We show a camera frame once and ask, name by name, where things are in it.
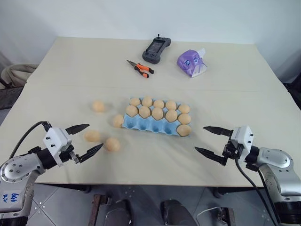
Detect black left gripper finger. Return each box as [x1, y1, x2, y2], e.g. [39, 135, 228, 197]
[79, 143, 104, 164]
[65, 124, 90, 135]

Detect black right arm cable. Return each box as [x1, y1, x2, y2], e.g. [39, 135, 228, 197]
[234, 145, 283, 226]

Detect beige chair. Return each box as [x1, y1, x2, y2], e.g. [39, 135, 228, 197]
[0, 64, 39, 90]

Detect dark rounded shape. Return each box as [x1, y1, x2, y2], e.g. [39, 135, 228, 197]
[105, 199, 144, 226]
[160, 199, 196, 226]

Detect blue egg tray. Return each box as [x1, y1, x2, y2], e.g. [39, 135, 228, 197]
[121, 96, 192, 137]

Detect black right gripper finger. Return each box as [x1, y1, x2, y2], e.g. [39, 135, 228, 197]
[194, 146, 225, 165]
[203, 126, 234, 137]

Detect white label blue handwriting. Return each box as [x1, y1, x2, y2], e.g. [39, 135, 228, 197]
[0, 187, 24, 208]

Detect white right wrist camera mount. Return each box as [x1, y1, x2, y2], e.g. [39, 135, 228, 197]
[229, 125, 254, 163]

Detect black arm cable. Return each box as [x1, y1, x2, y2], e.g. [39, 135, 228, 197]
[8, 121, 52, 160]
[234, 145, 283, 226]

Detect rusty metal bracket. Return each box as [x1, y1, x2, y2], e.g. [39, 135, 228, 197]
[90, 194, 111, 226]
[218, 206, 236, 226]

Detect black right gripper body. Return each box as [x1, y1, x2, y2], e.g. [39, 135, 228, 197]
[222, 135, 245, 167]

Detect black table foot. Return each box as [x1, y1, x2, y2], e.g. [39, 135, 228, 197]
[212, 187, 227, 199]

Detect purple tissue pack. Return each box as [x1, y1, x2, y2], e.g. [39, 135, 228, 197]
[176, 48, 208, 79]

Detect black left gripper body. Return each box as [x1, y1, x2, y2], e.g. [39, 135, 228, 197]
[57, 145, 82, 165]

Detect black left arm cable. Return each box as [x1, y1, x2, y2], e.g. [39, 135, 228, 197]
[8, 121, 52, 160]

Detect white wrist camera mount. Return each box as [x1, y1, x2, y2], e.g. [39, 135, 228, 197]
[42, 127, 73, 166]
[229, 125, 254, 163]

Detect orange black pliers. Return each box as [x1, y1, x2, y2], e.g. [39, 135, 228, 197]
[126, 59, 155, 80]

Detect dark grey remote controller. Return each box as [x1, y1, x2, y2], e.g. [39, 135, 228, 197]
[142, 33, 171, 65]

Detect dark bag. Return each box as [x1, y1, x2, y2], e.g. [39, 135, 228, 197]
[0, 86, 24, 110]

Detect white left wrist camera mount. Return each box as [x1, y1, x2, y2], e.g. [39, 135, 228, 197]
[42, 127, 73, 166]

